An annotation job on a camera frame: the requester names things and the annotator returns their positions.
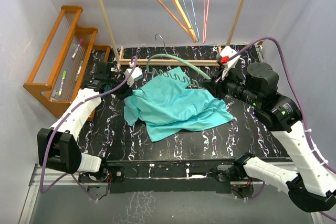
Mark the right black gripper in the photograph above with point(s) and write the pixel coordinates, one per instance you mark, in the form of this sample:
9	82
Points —
216	87

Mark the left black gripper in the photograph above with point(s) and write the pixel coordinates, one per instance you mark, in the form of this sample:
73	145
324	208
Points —
127	92

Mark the teal t shirt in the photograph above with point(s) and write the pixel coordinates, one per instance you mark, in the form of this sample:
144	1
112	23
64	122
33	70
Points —
167	106

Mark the green plastic hanger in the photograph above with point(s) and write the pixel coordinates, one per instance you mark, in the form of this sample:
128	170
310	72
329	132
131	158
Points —
172	60

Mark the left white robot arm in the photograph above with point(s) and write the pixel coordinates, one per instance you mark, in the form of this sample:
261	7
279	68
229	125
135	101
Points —
57	145

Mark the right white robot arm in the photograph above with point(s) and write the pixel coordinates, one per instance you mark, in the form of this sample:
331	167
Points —
311	187

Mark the dark green marker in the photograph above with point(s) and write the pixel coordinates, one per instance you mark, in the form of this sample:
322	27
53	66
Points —
78	71

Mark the orange wooden tiered rack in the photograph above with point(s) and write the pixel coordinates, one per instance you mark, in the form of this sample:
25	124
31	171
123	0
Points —
55	57

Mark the green cap marker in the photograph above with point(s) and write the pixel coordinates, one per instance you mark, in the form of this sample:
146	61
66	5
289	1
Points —
62	83

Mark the purple cap marker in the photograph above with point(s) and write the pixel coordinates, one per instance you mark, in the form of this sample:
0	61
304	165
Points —
77	48

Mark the grey small block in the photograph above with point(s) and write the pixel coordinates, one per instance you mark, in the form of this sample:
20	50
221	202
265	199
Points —
54	95

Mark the wooden clothes rack frame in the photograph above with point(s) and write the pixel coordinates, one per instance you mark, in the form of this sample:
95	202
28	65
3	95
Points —
122	61

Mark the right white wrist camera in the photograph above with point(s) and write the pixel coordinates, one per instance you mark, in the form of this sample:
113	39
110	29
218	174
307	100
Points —
227	59

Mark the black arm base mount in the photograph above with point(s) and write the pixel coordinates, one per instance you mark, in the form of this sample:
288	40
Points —
167	176

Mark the blue wire hanger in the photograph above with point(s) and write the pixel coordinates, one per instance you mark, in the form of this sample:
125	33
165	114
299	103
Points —
192	19

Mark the aluminium rail frame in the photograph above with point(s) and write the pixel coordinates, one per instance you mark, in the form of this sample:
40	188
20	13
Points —
159	200

